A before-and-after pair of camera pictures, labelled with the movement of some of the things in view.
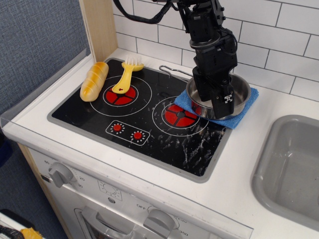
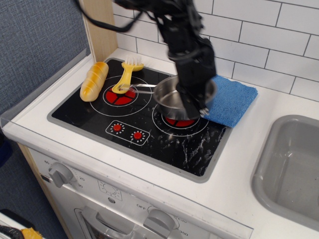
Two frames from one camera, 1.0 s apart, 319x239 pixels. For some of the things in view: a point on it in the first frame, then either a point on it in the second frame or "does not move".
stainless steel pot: x=241 y=92 → x=166 y=97
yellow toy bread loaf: x=96 y=73 does not move
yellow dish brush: x=133 y=63 does not move
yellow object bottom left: x=31 y=233 does not move
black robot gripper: x=216 y=56 → x=195 y=65
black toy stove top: x=144 y=120 does not move
